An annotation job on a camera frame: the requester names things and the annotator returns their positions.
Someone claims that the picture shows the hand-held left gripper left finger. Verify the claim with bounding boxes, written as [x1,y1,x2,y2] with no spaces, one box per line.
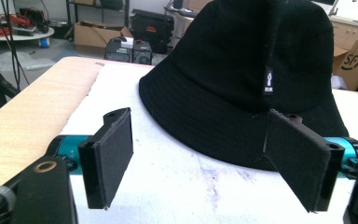
[77,106,134,211]

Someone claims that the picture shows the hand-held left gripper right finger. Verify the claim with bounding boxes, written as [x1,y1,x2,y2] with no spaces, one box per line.
[263,108,346,214]

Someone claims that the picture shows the black bucket hat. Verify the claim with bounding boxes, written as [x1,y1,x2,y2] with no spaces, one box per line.
[138,0,350,172]

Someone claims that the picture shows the white table mat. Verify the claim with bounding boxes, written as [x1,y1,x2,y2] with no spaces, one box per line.
[59,63,358,224]

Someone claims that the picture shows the black electronic device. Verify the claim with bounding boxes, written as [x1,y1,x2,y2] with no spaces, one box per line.
[103,36,154,65]

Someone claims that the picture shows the printed brown cardboard box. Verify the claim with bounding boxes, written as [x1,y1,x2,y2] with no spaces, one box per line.
[332,39,358,91]

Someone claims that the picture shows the open brown cardboard box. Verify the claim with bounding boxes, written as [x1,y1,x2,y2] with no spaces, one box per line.
[64,21,134,56]

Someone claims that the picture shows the black equipment case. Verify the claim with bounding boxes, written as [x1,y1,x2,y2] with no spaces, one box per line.
[130,8,175,54]

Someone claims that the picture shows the beige cabinet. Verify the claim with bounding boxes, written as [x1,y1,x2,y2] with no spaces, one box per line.
[329,16,358,50]

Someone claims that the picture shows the round white table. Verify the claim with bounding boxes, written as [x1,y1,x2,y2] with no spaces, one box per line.
[0,25,56,42]

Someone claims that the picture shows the black metal shelf frame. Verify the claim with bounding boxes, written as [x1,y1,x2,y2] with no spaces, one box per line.
[65,0,131,29]

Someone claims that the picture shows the black hanging cables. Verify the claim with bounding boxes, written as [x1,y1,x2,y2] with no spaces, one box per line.
[0,0,31,122]

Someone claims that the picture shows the orange cable coil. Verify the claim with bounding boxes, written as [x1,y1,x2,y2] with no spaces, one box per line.
[0,13,35,35]

